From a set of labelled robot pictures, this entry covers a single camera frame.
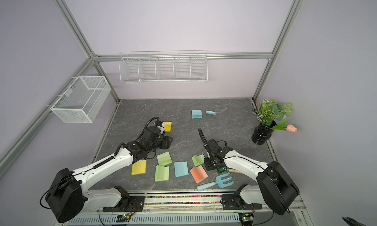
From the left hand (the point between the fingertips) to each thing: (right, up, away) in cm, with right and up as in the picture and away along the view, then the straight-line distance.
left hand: (169, 139), depth 83 cm
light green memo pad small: (+17, -13, +5) cm, 22 cm away
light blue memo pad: (+16, +14, +29) cm, 36 cm away
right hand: (+23, -15, +4) cm, 28 cm away
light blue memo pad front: (+7, -17, +2) cm, 18 cm away
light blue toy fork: (+28, -23, -2) cm, 36 cm away
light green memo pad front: (-4, -19, 0) cm, 20 cm away
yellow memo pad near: (-18, -17, +2) cm, 25 cm away
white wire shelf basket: (-7, +47, +17) cm, 50 cm away
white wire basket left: (-51, +22, +2) cm, 55 cm away
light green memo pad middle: (-4, -12, +5) cm, 14 cm away
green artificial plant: (+54, +16, -4) cm, 57 cm away
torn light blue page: (+26, +16, +30) cm, 43 cm away
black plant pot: (+55, +2, +6) cm, 55 cm away
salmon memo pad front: (+17, -18, -2) cm, 25 cm away
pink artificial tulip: (+61, +8, -11) cm, 63 cm away
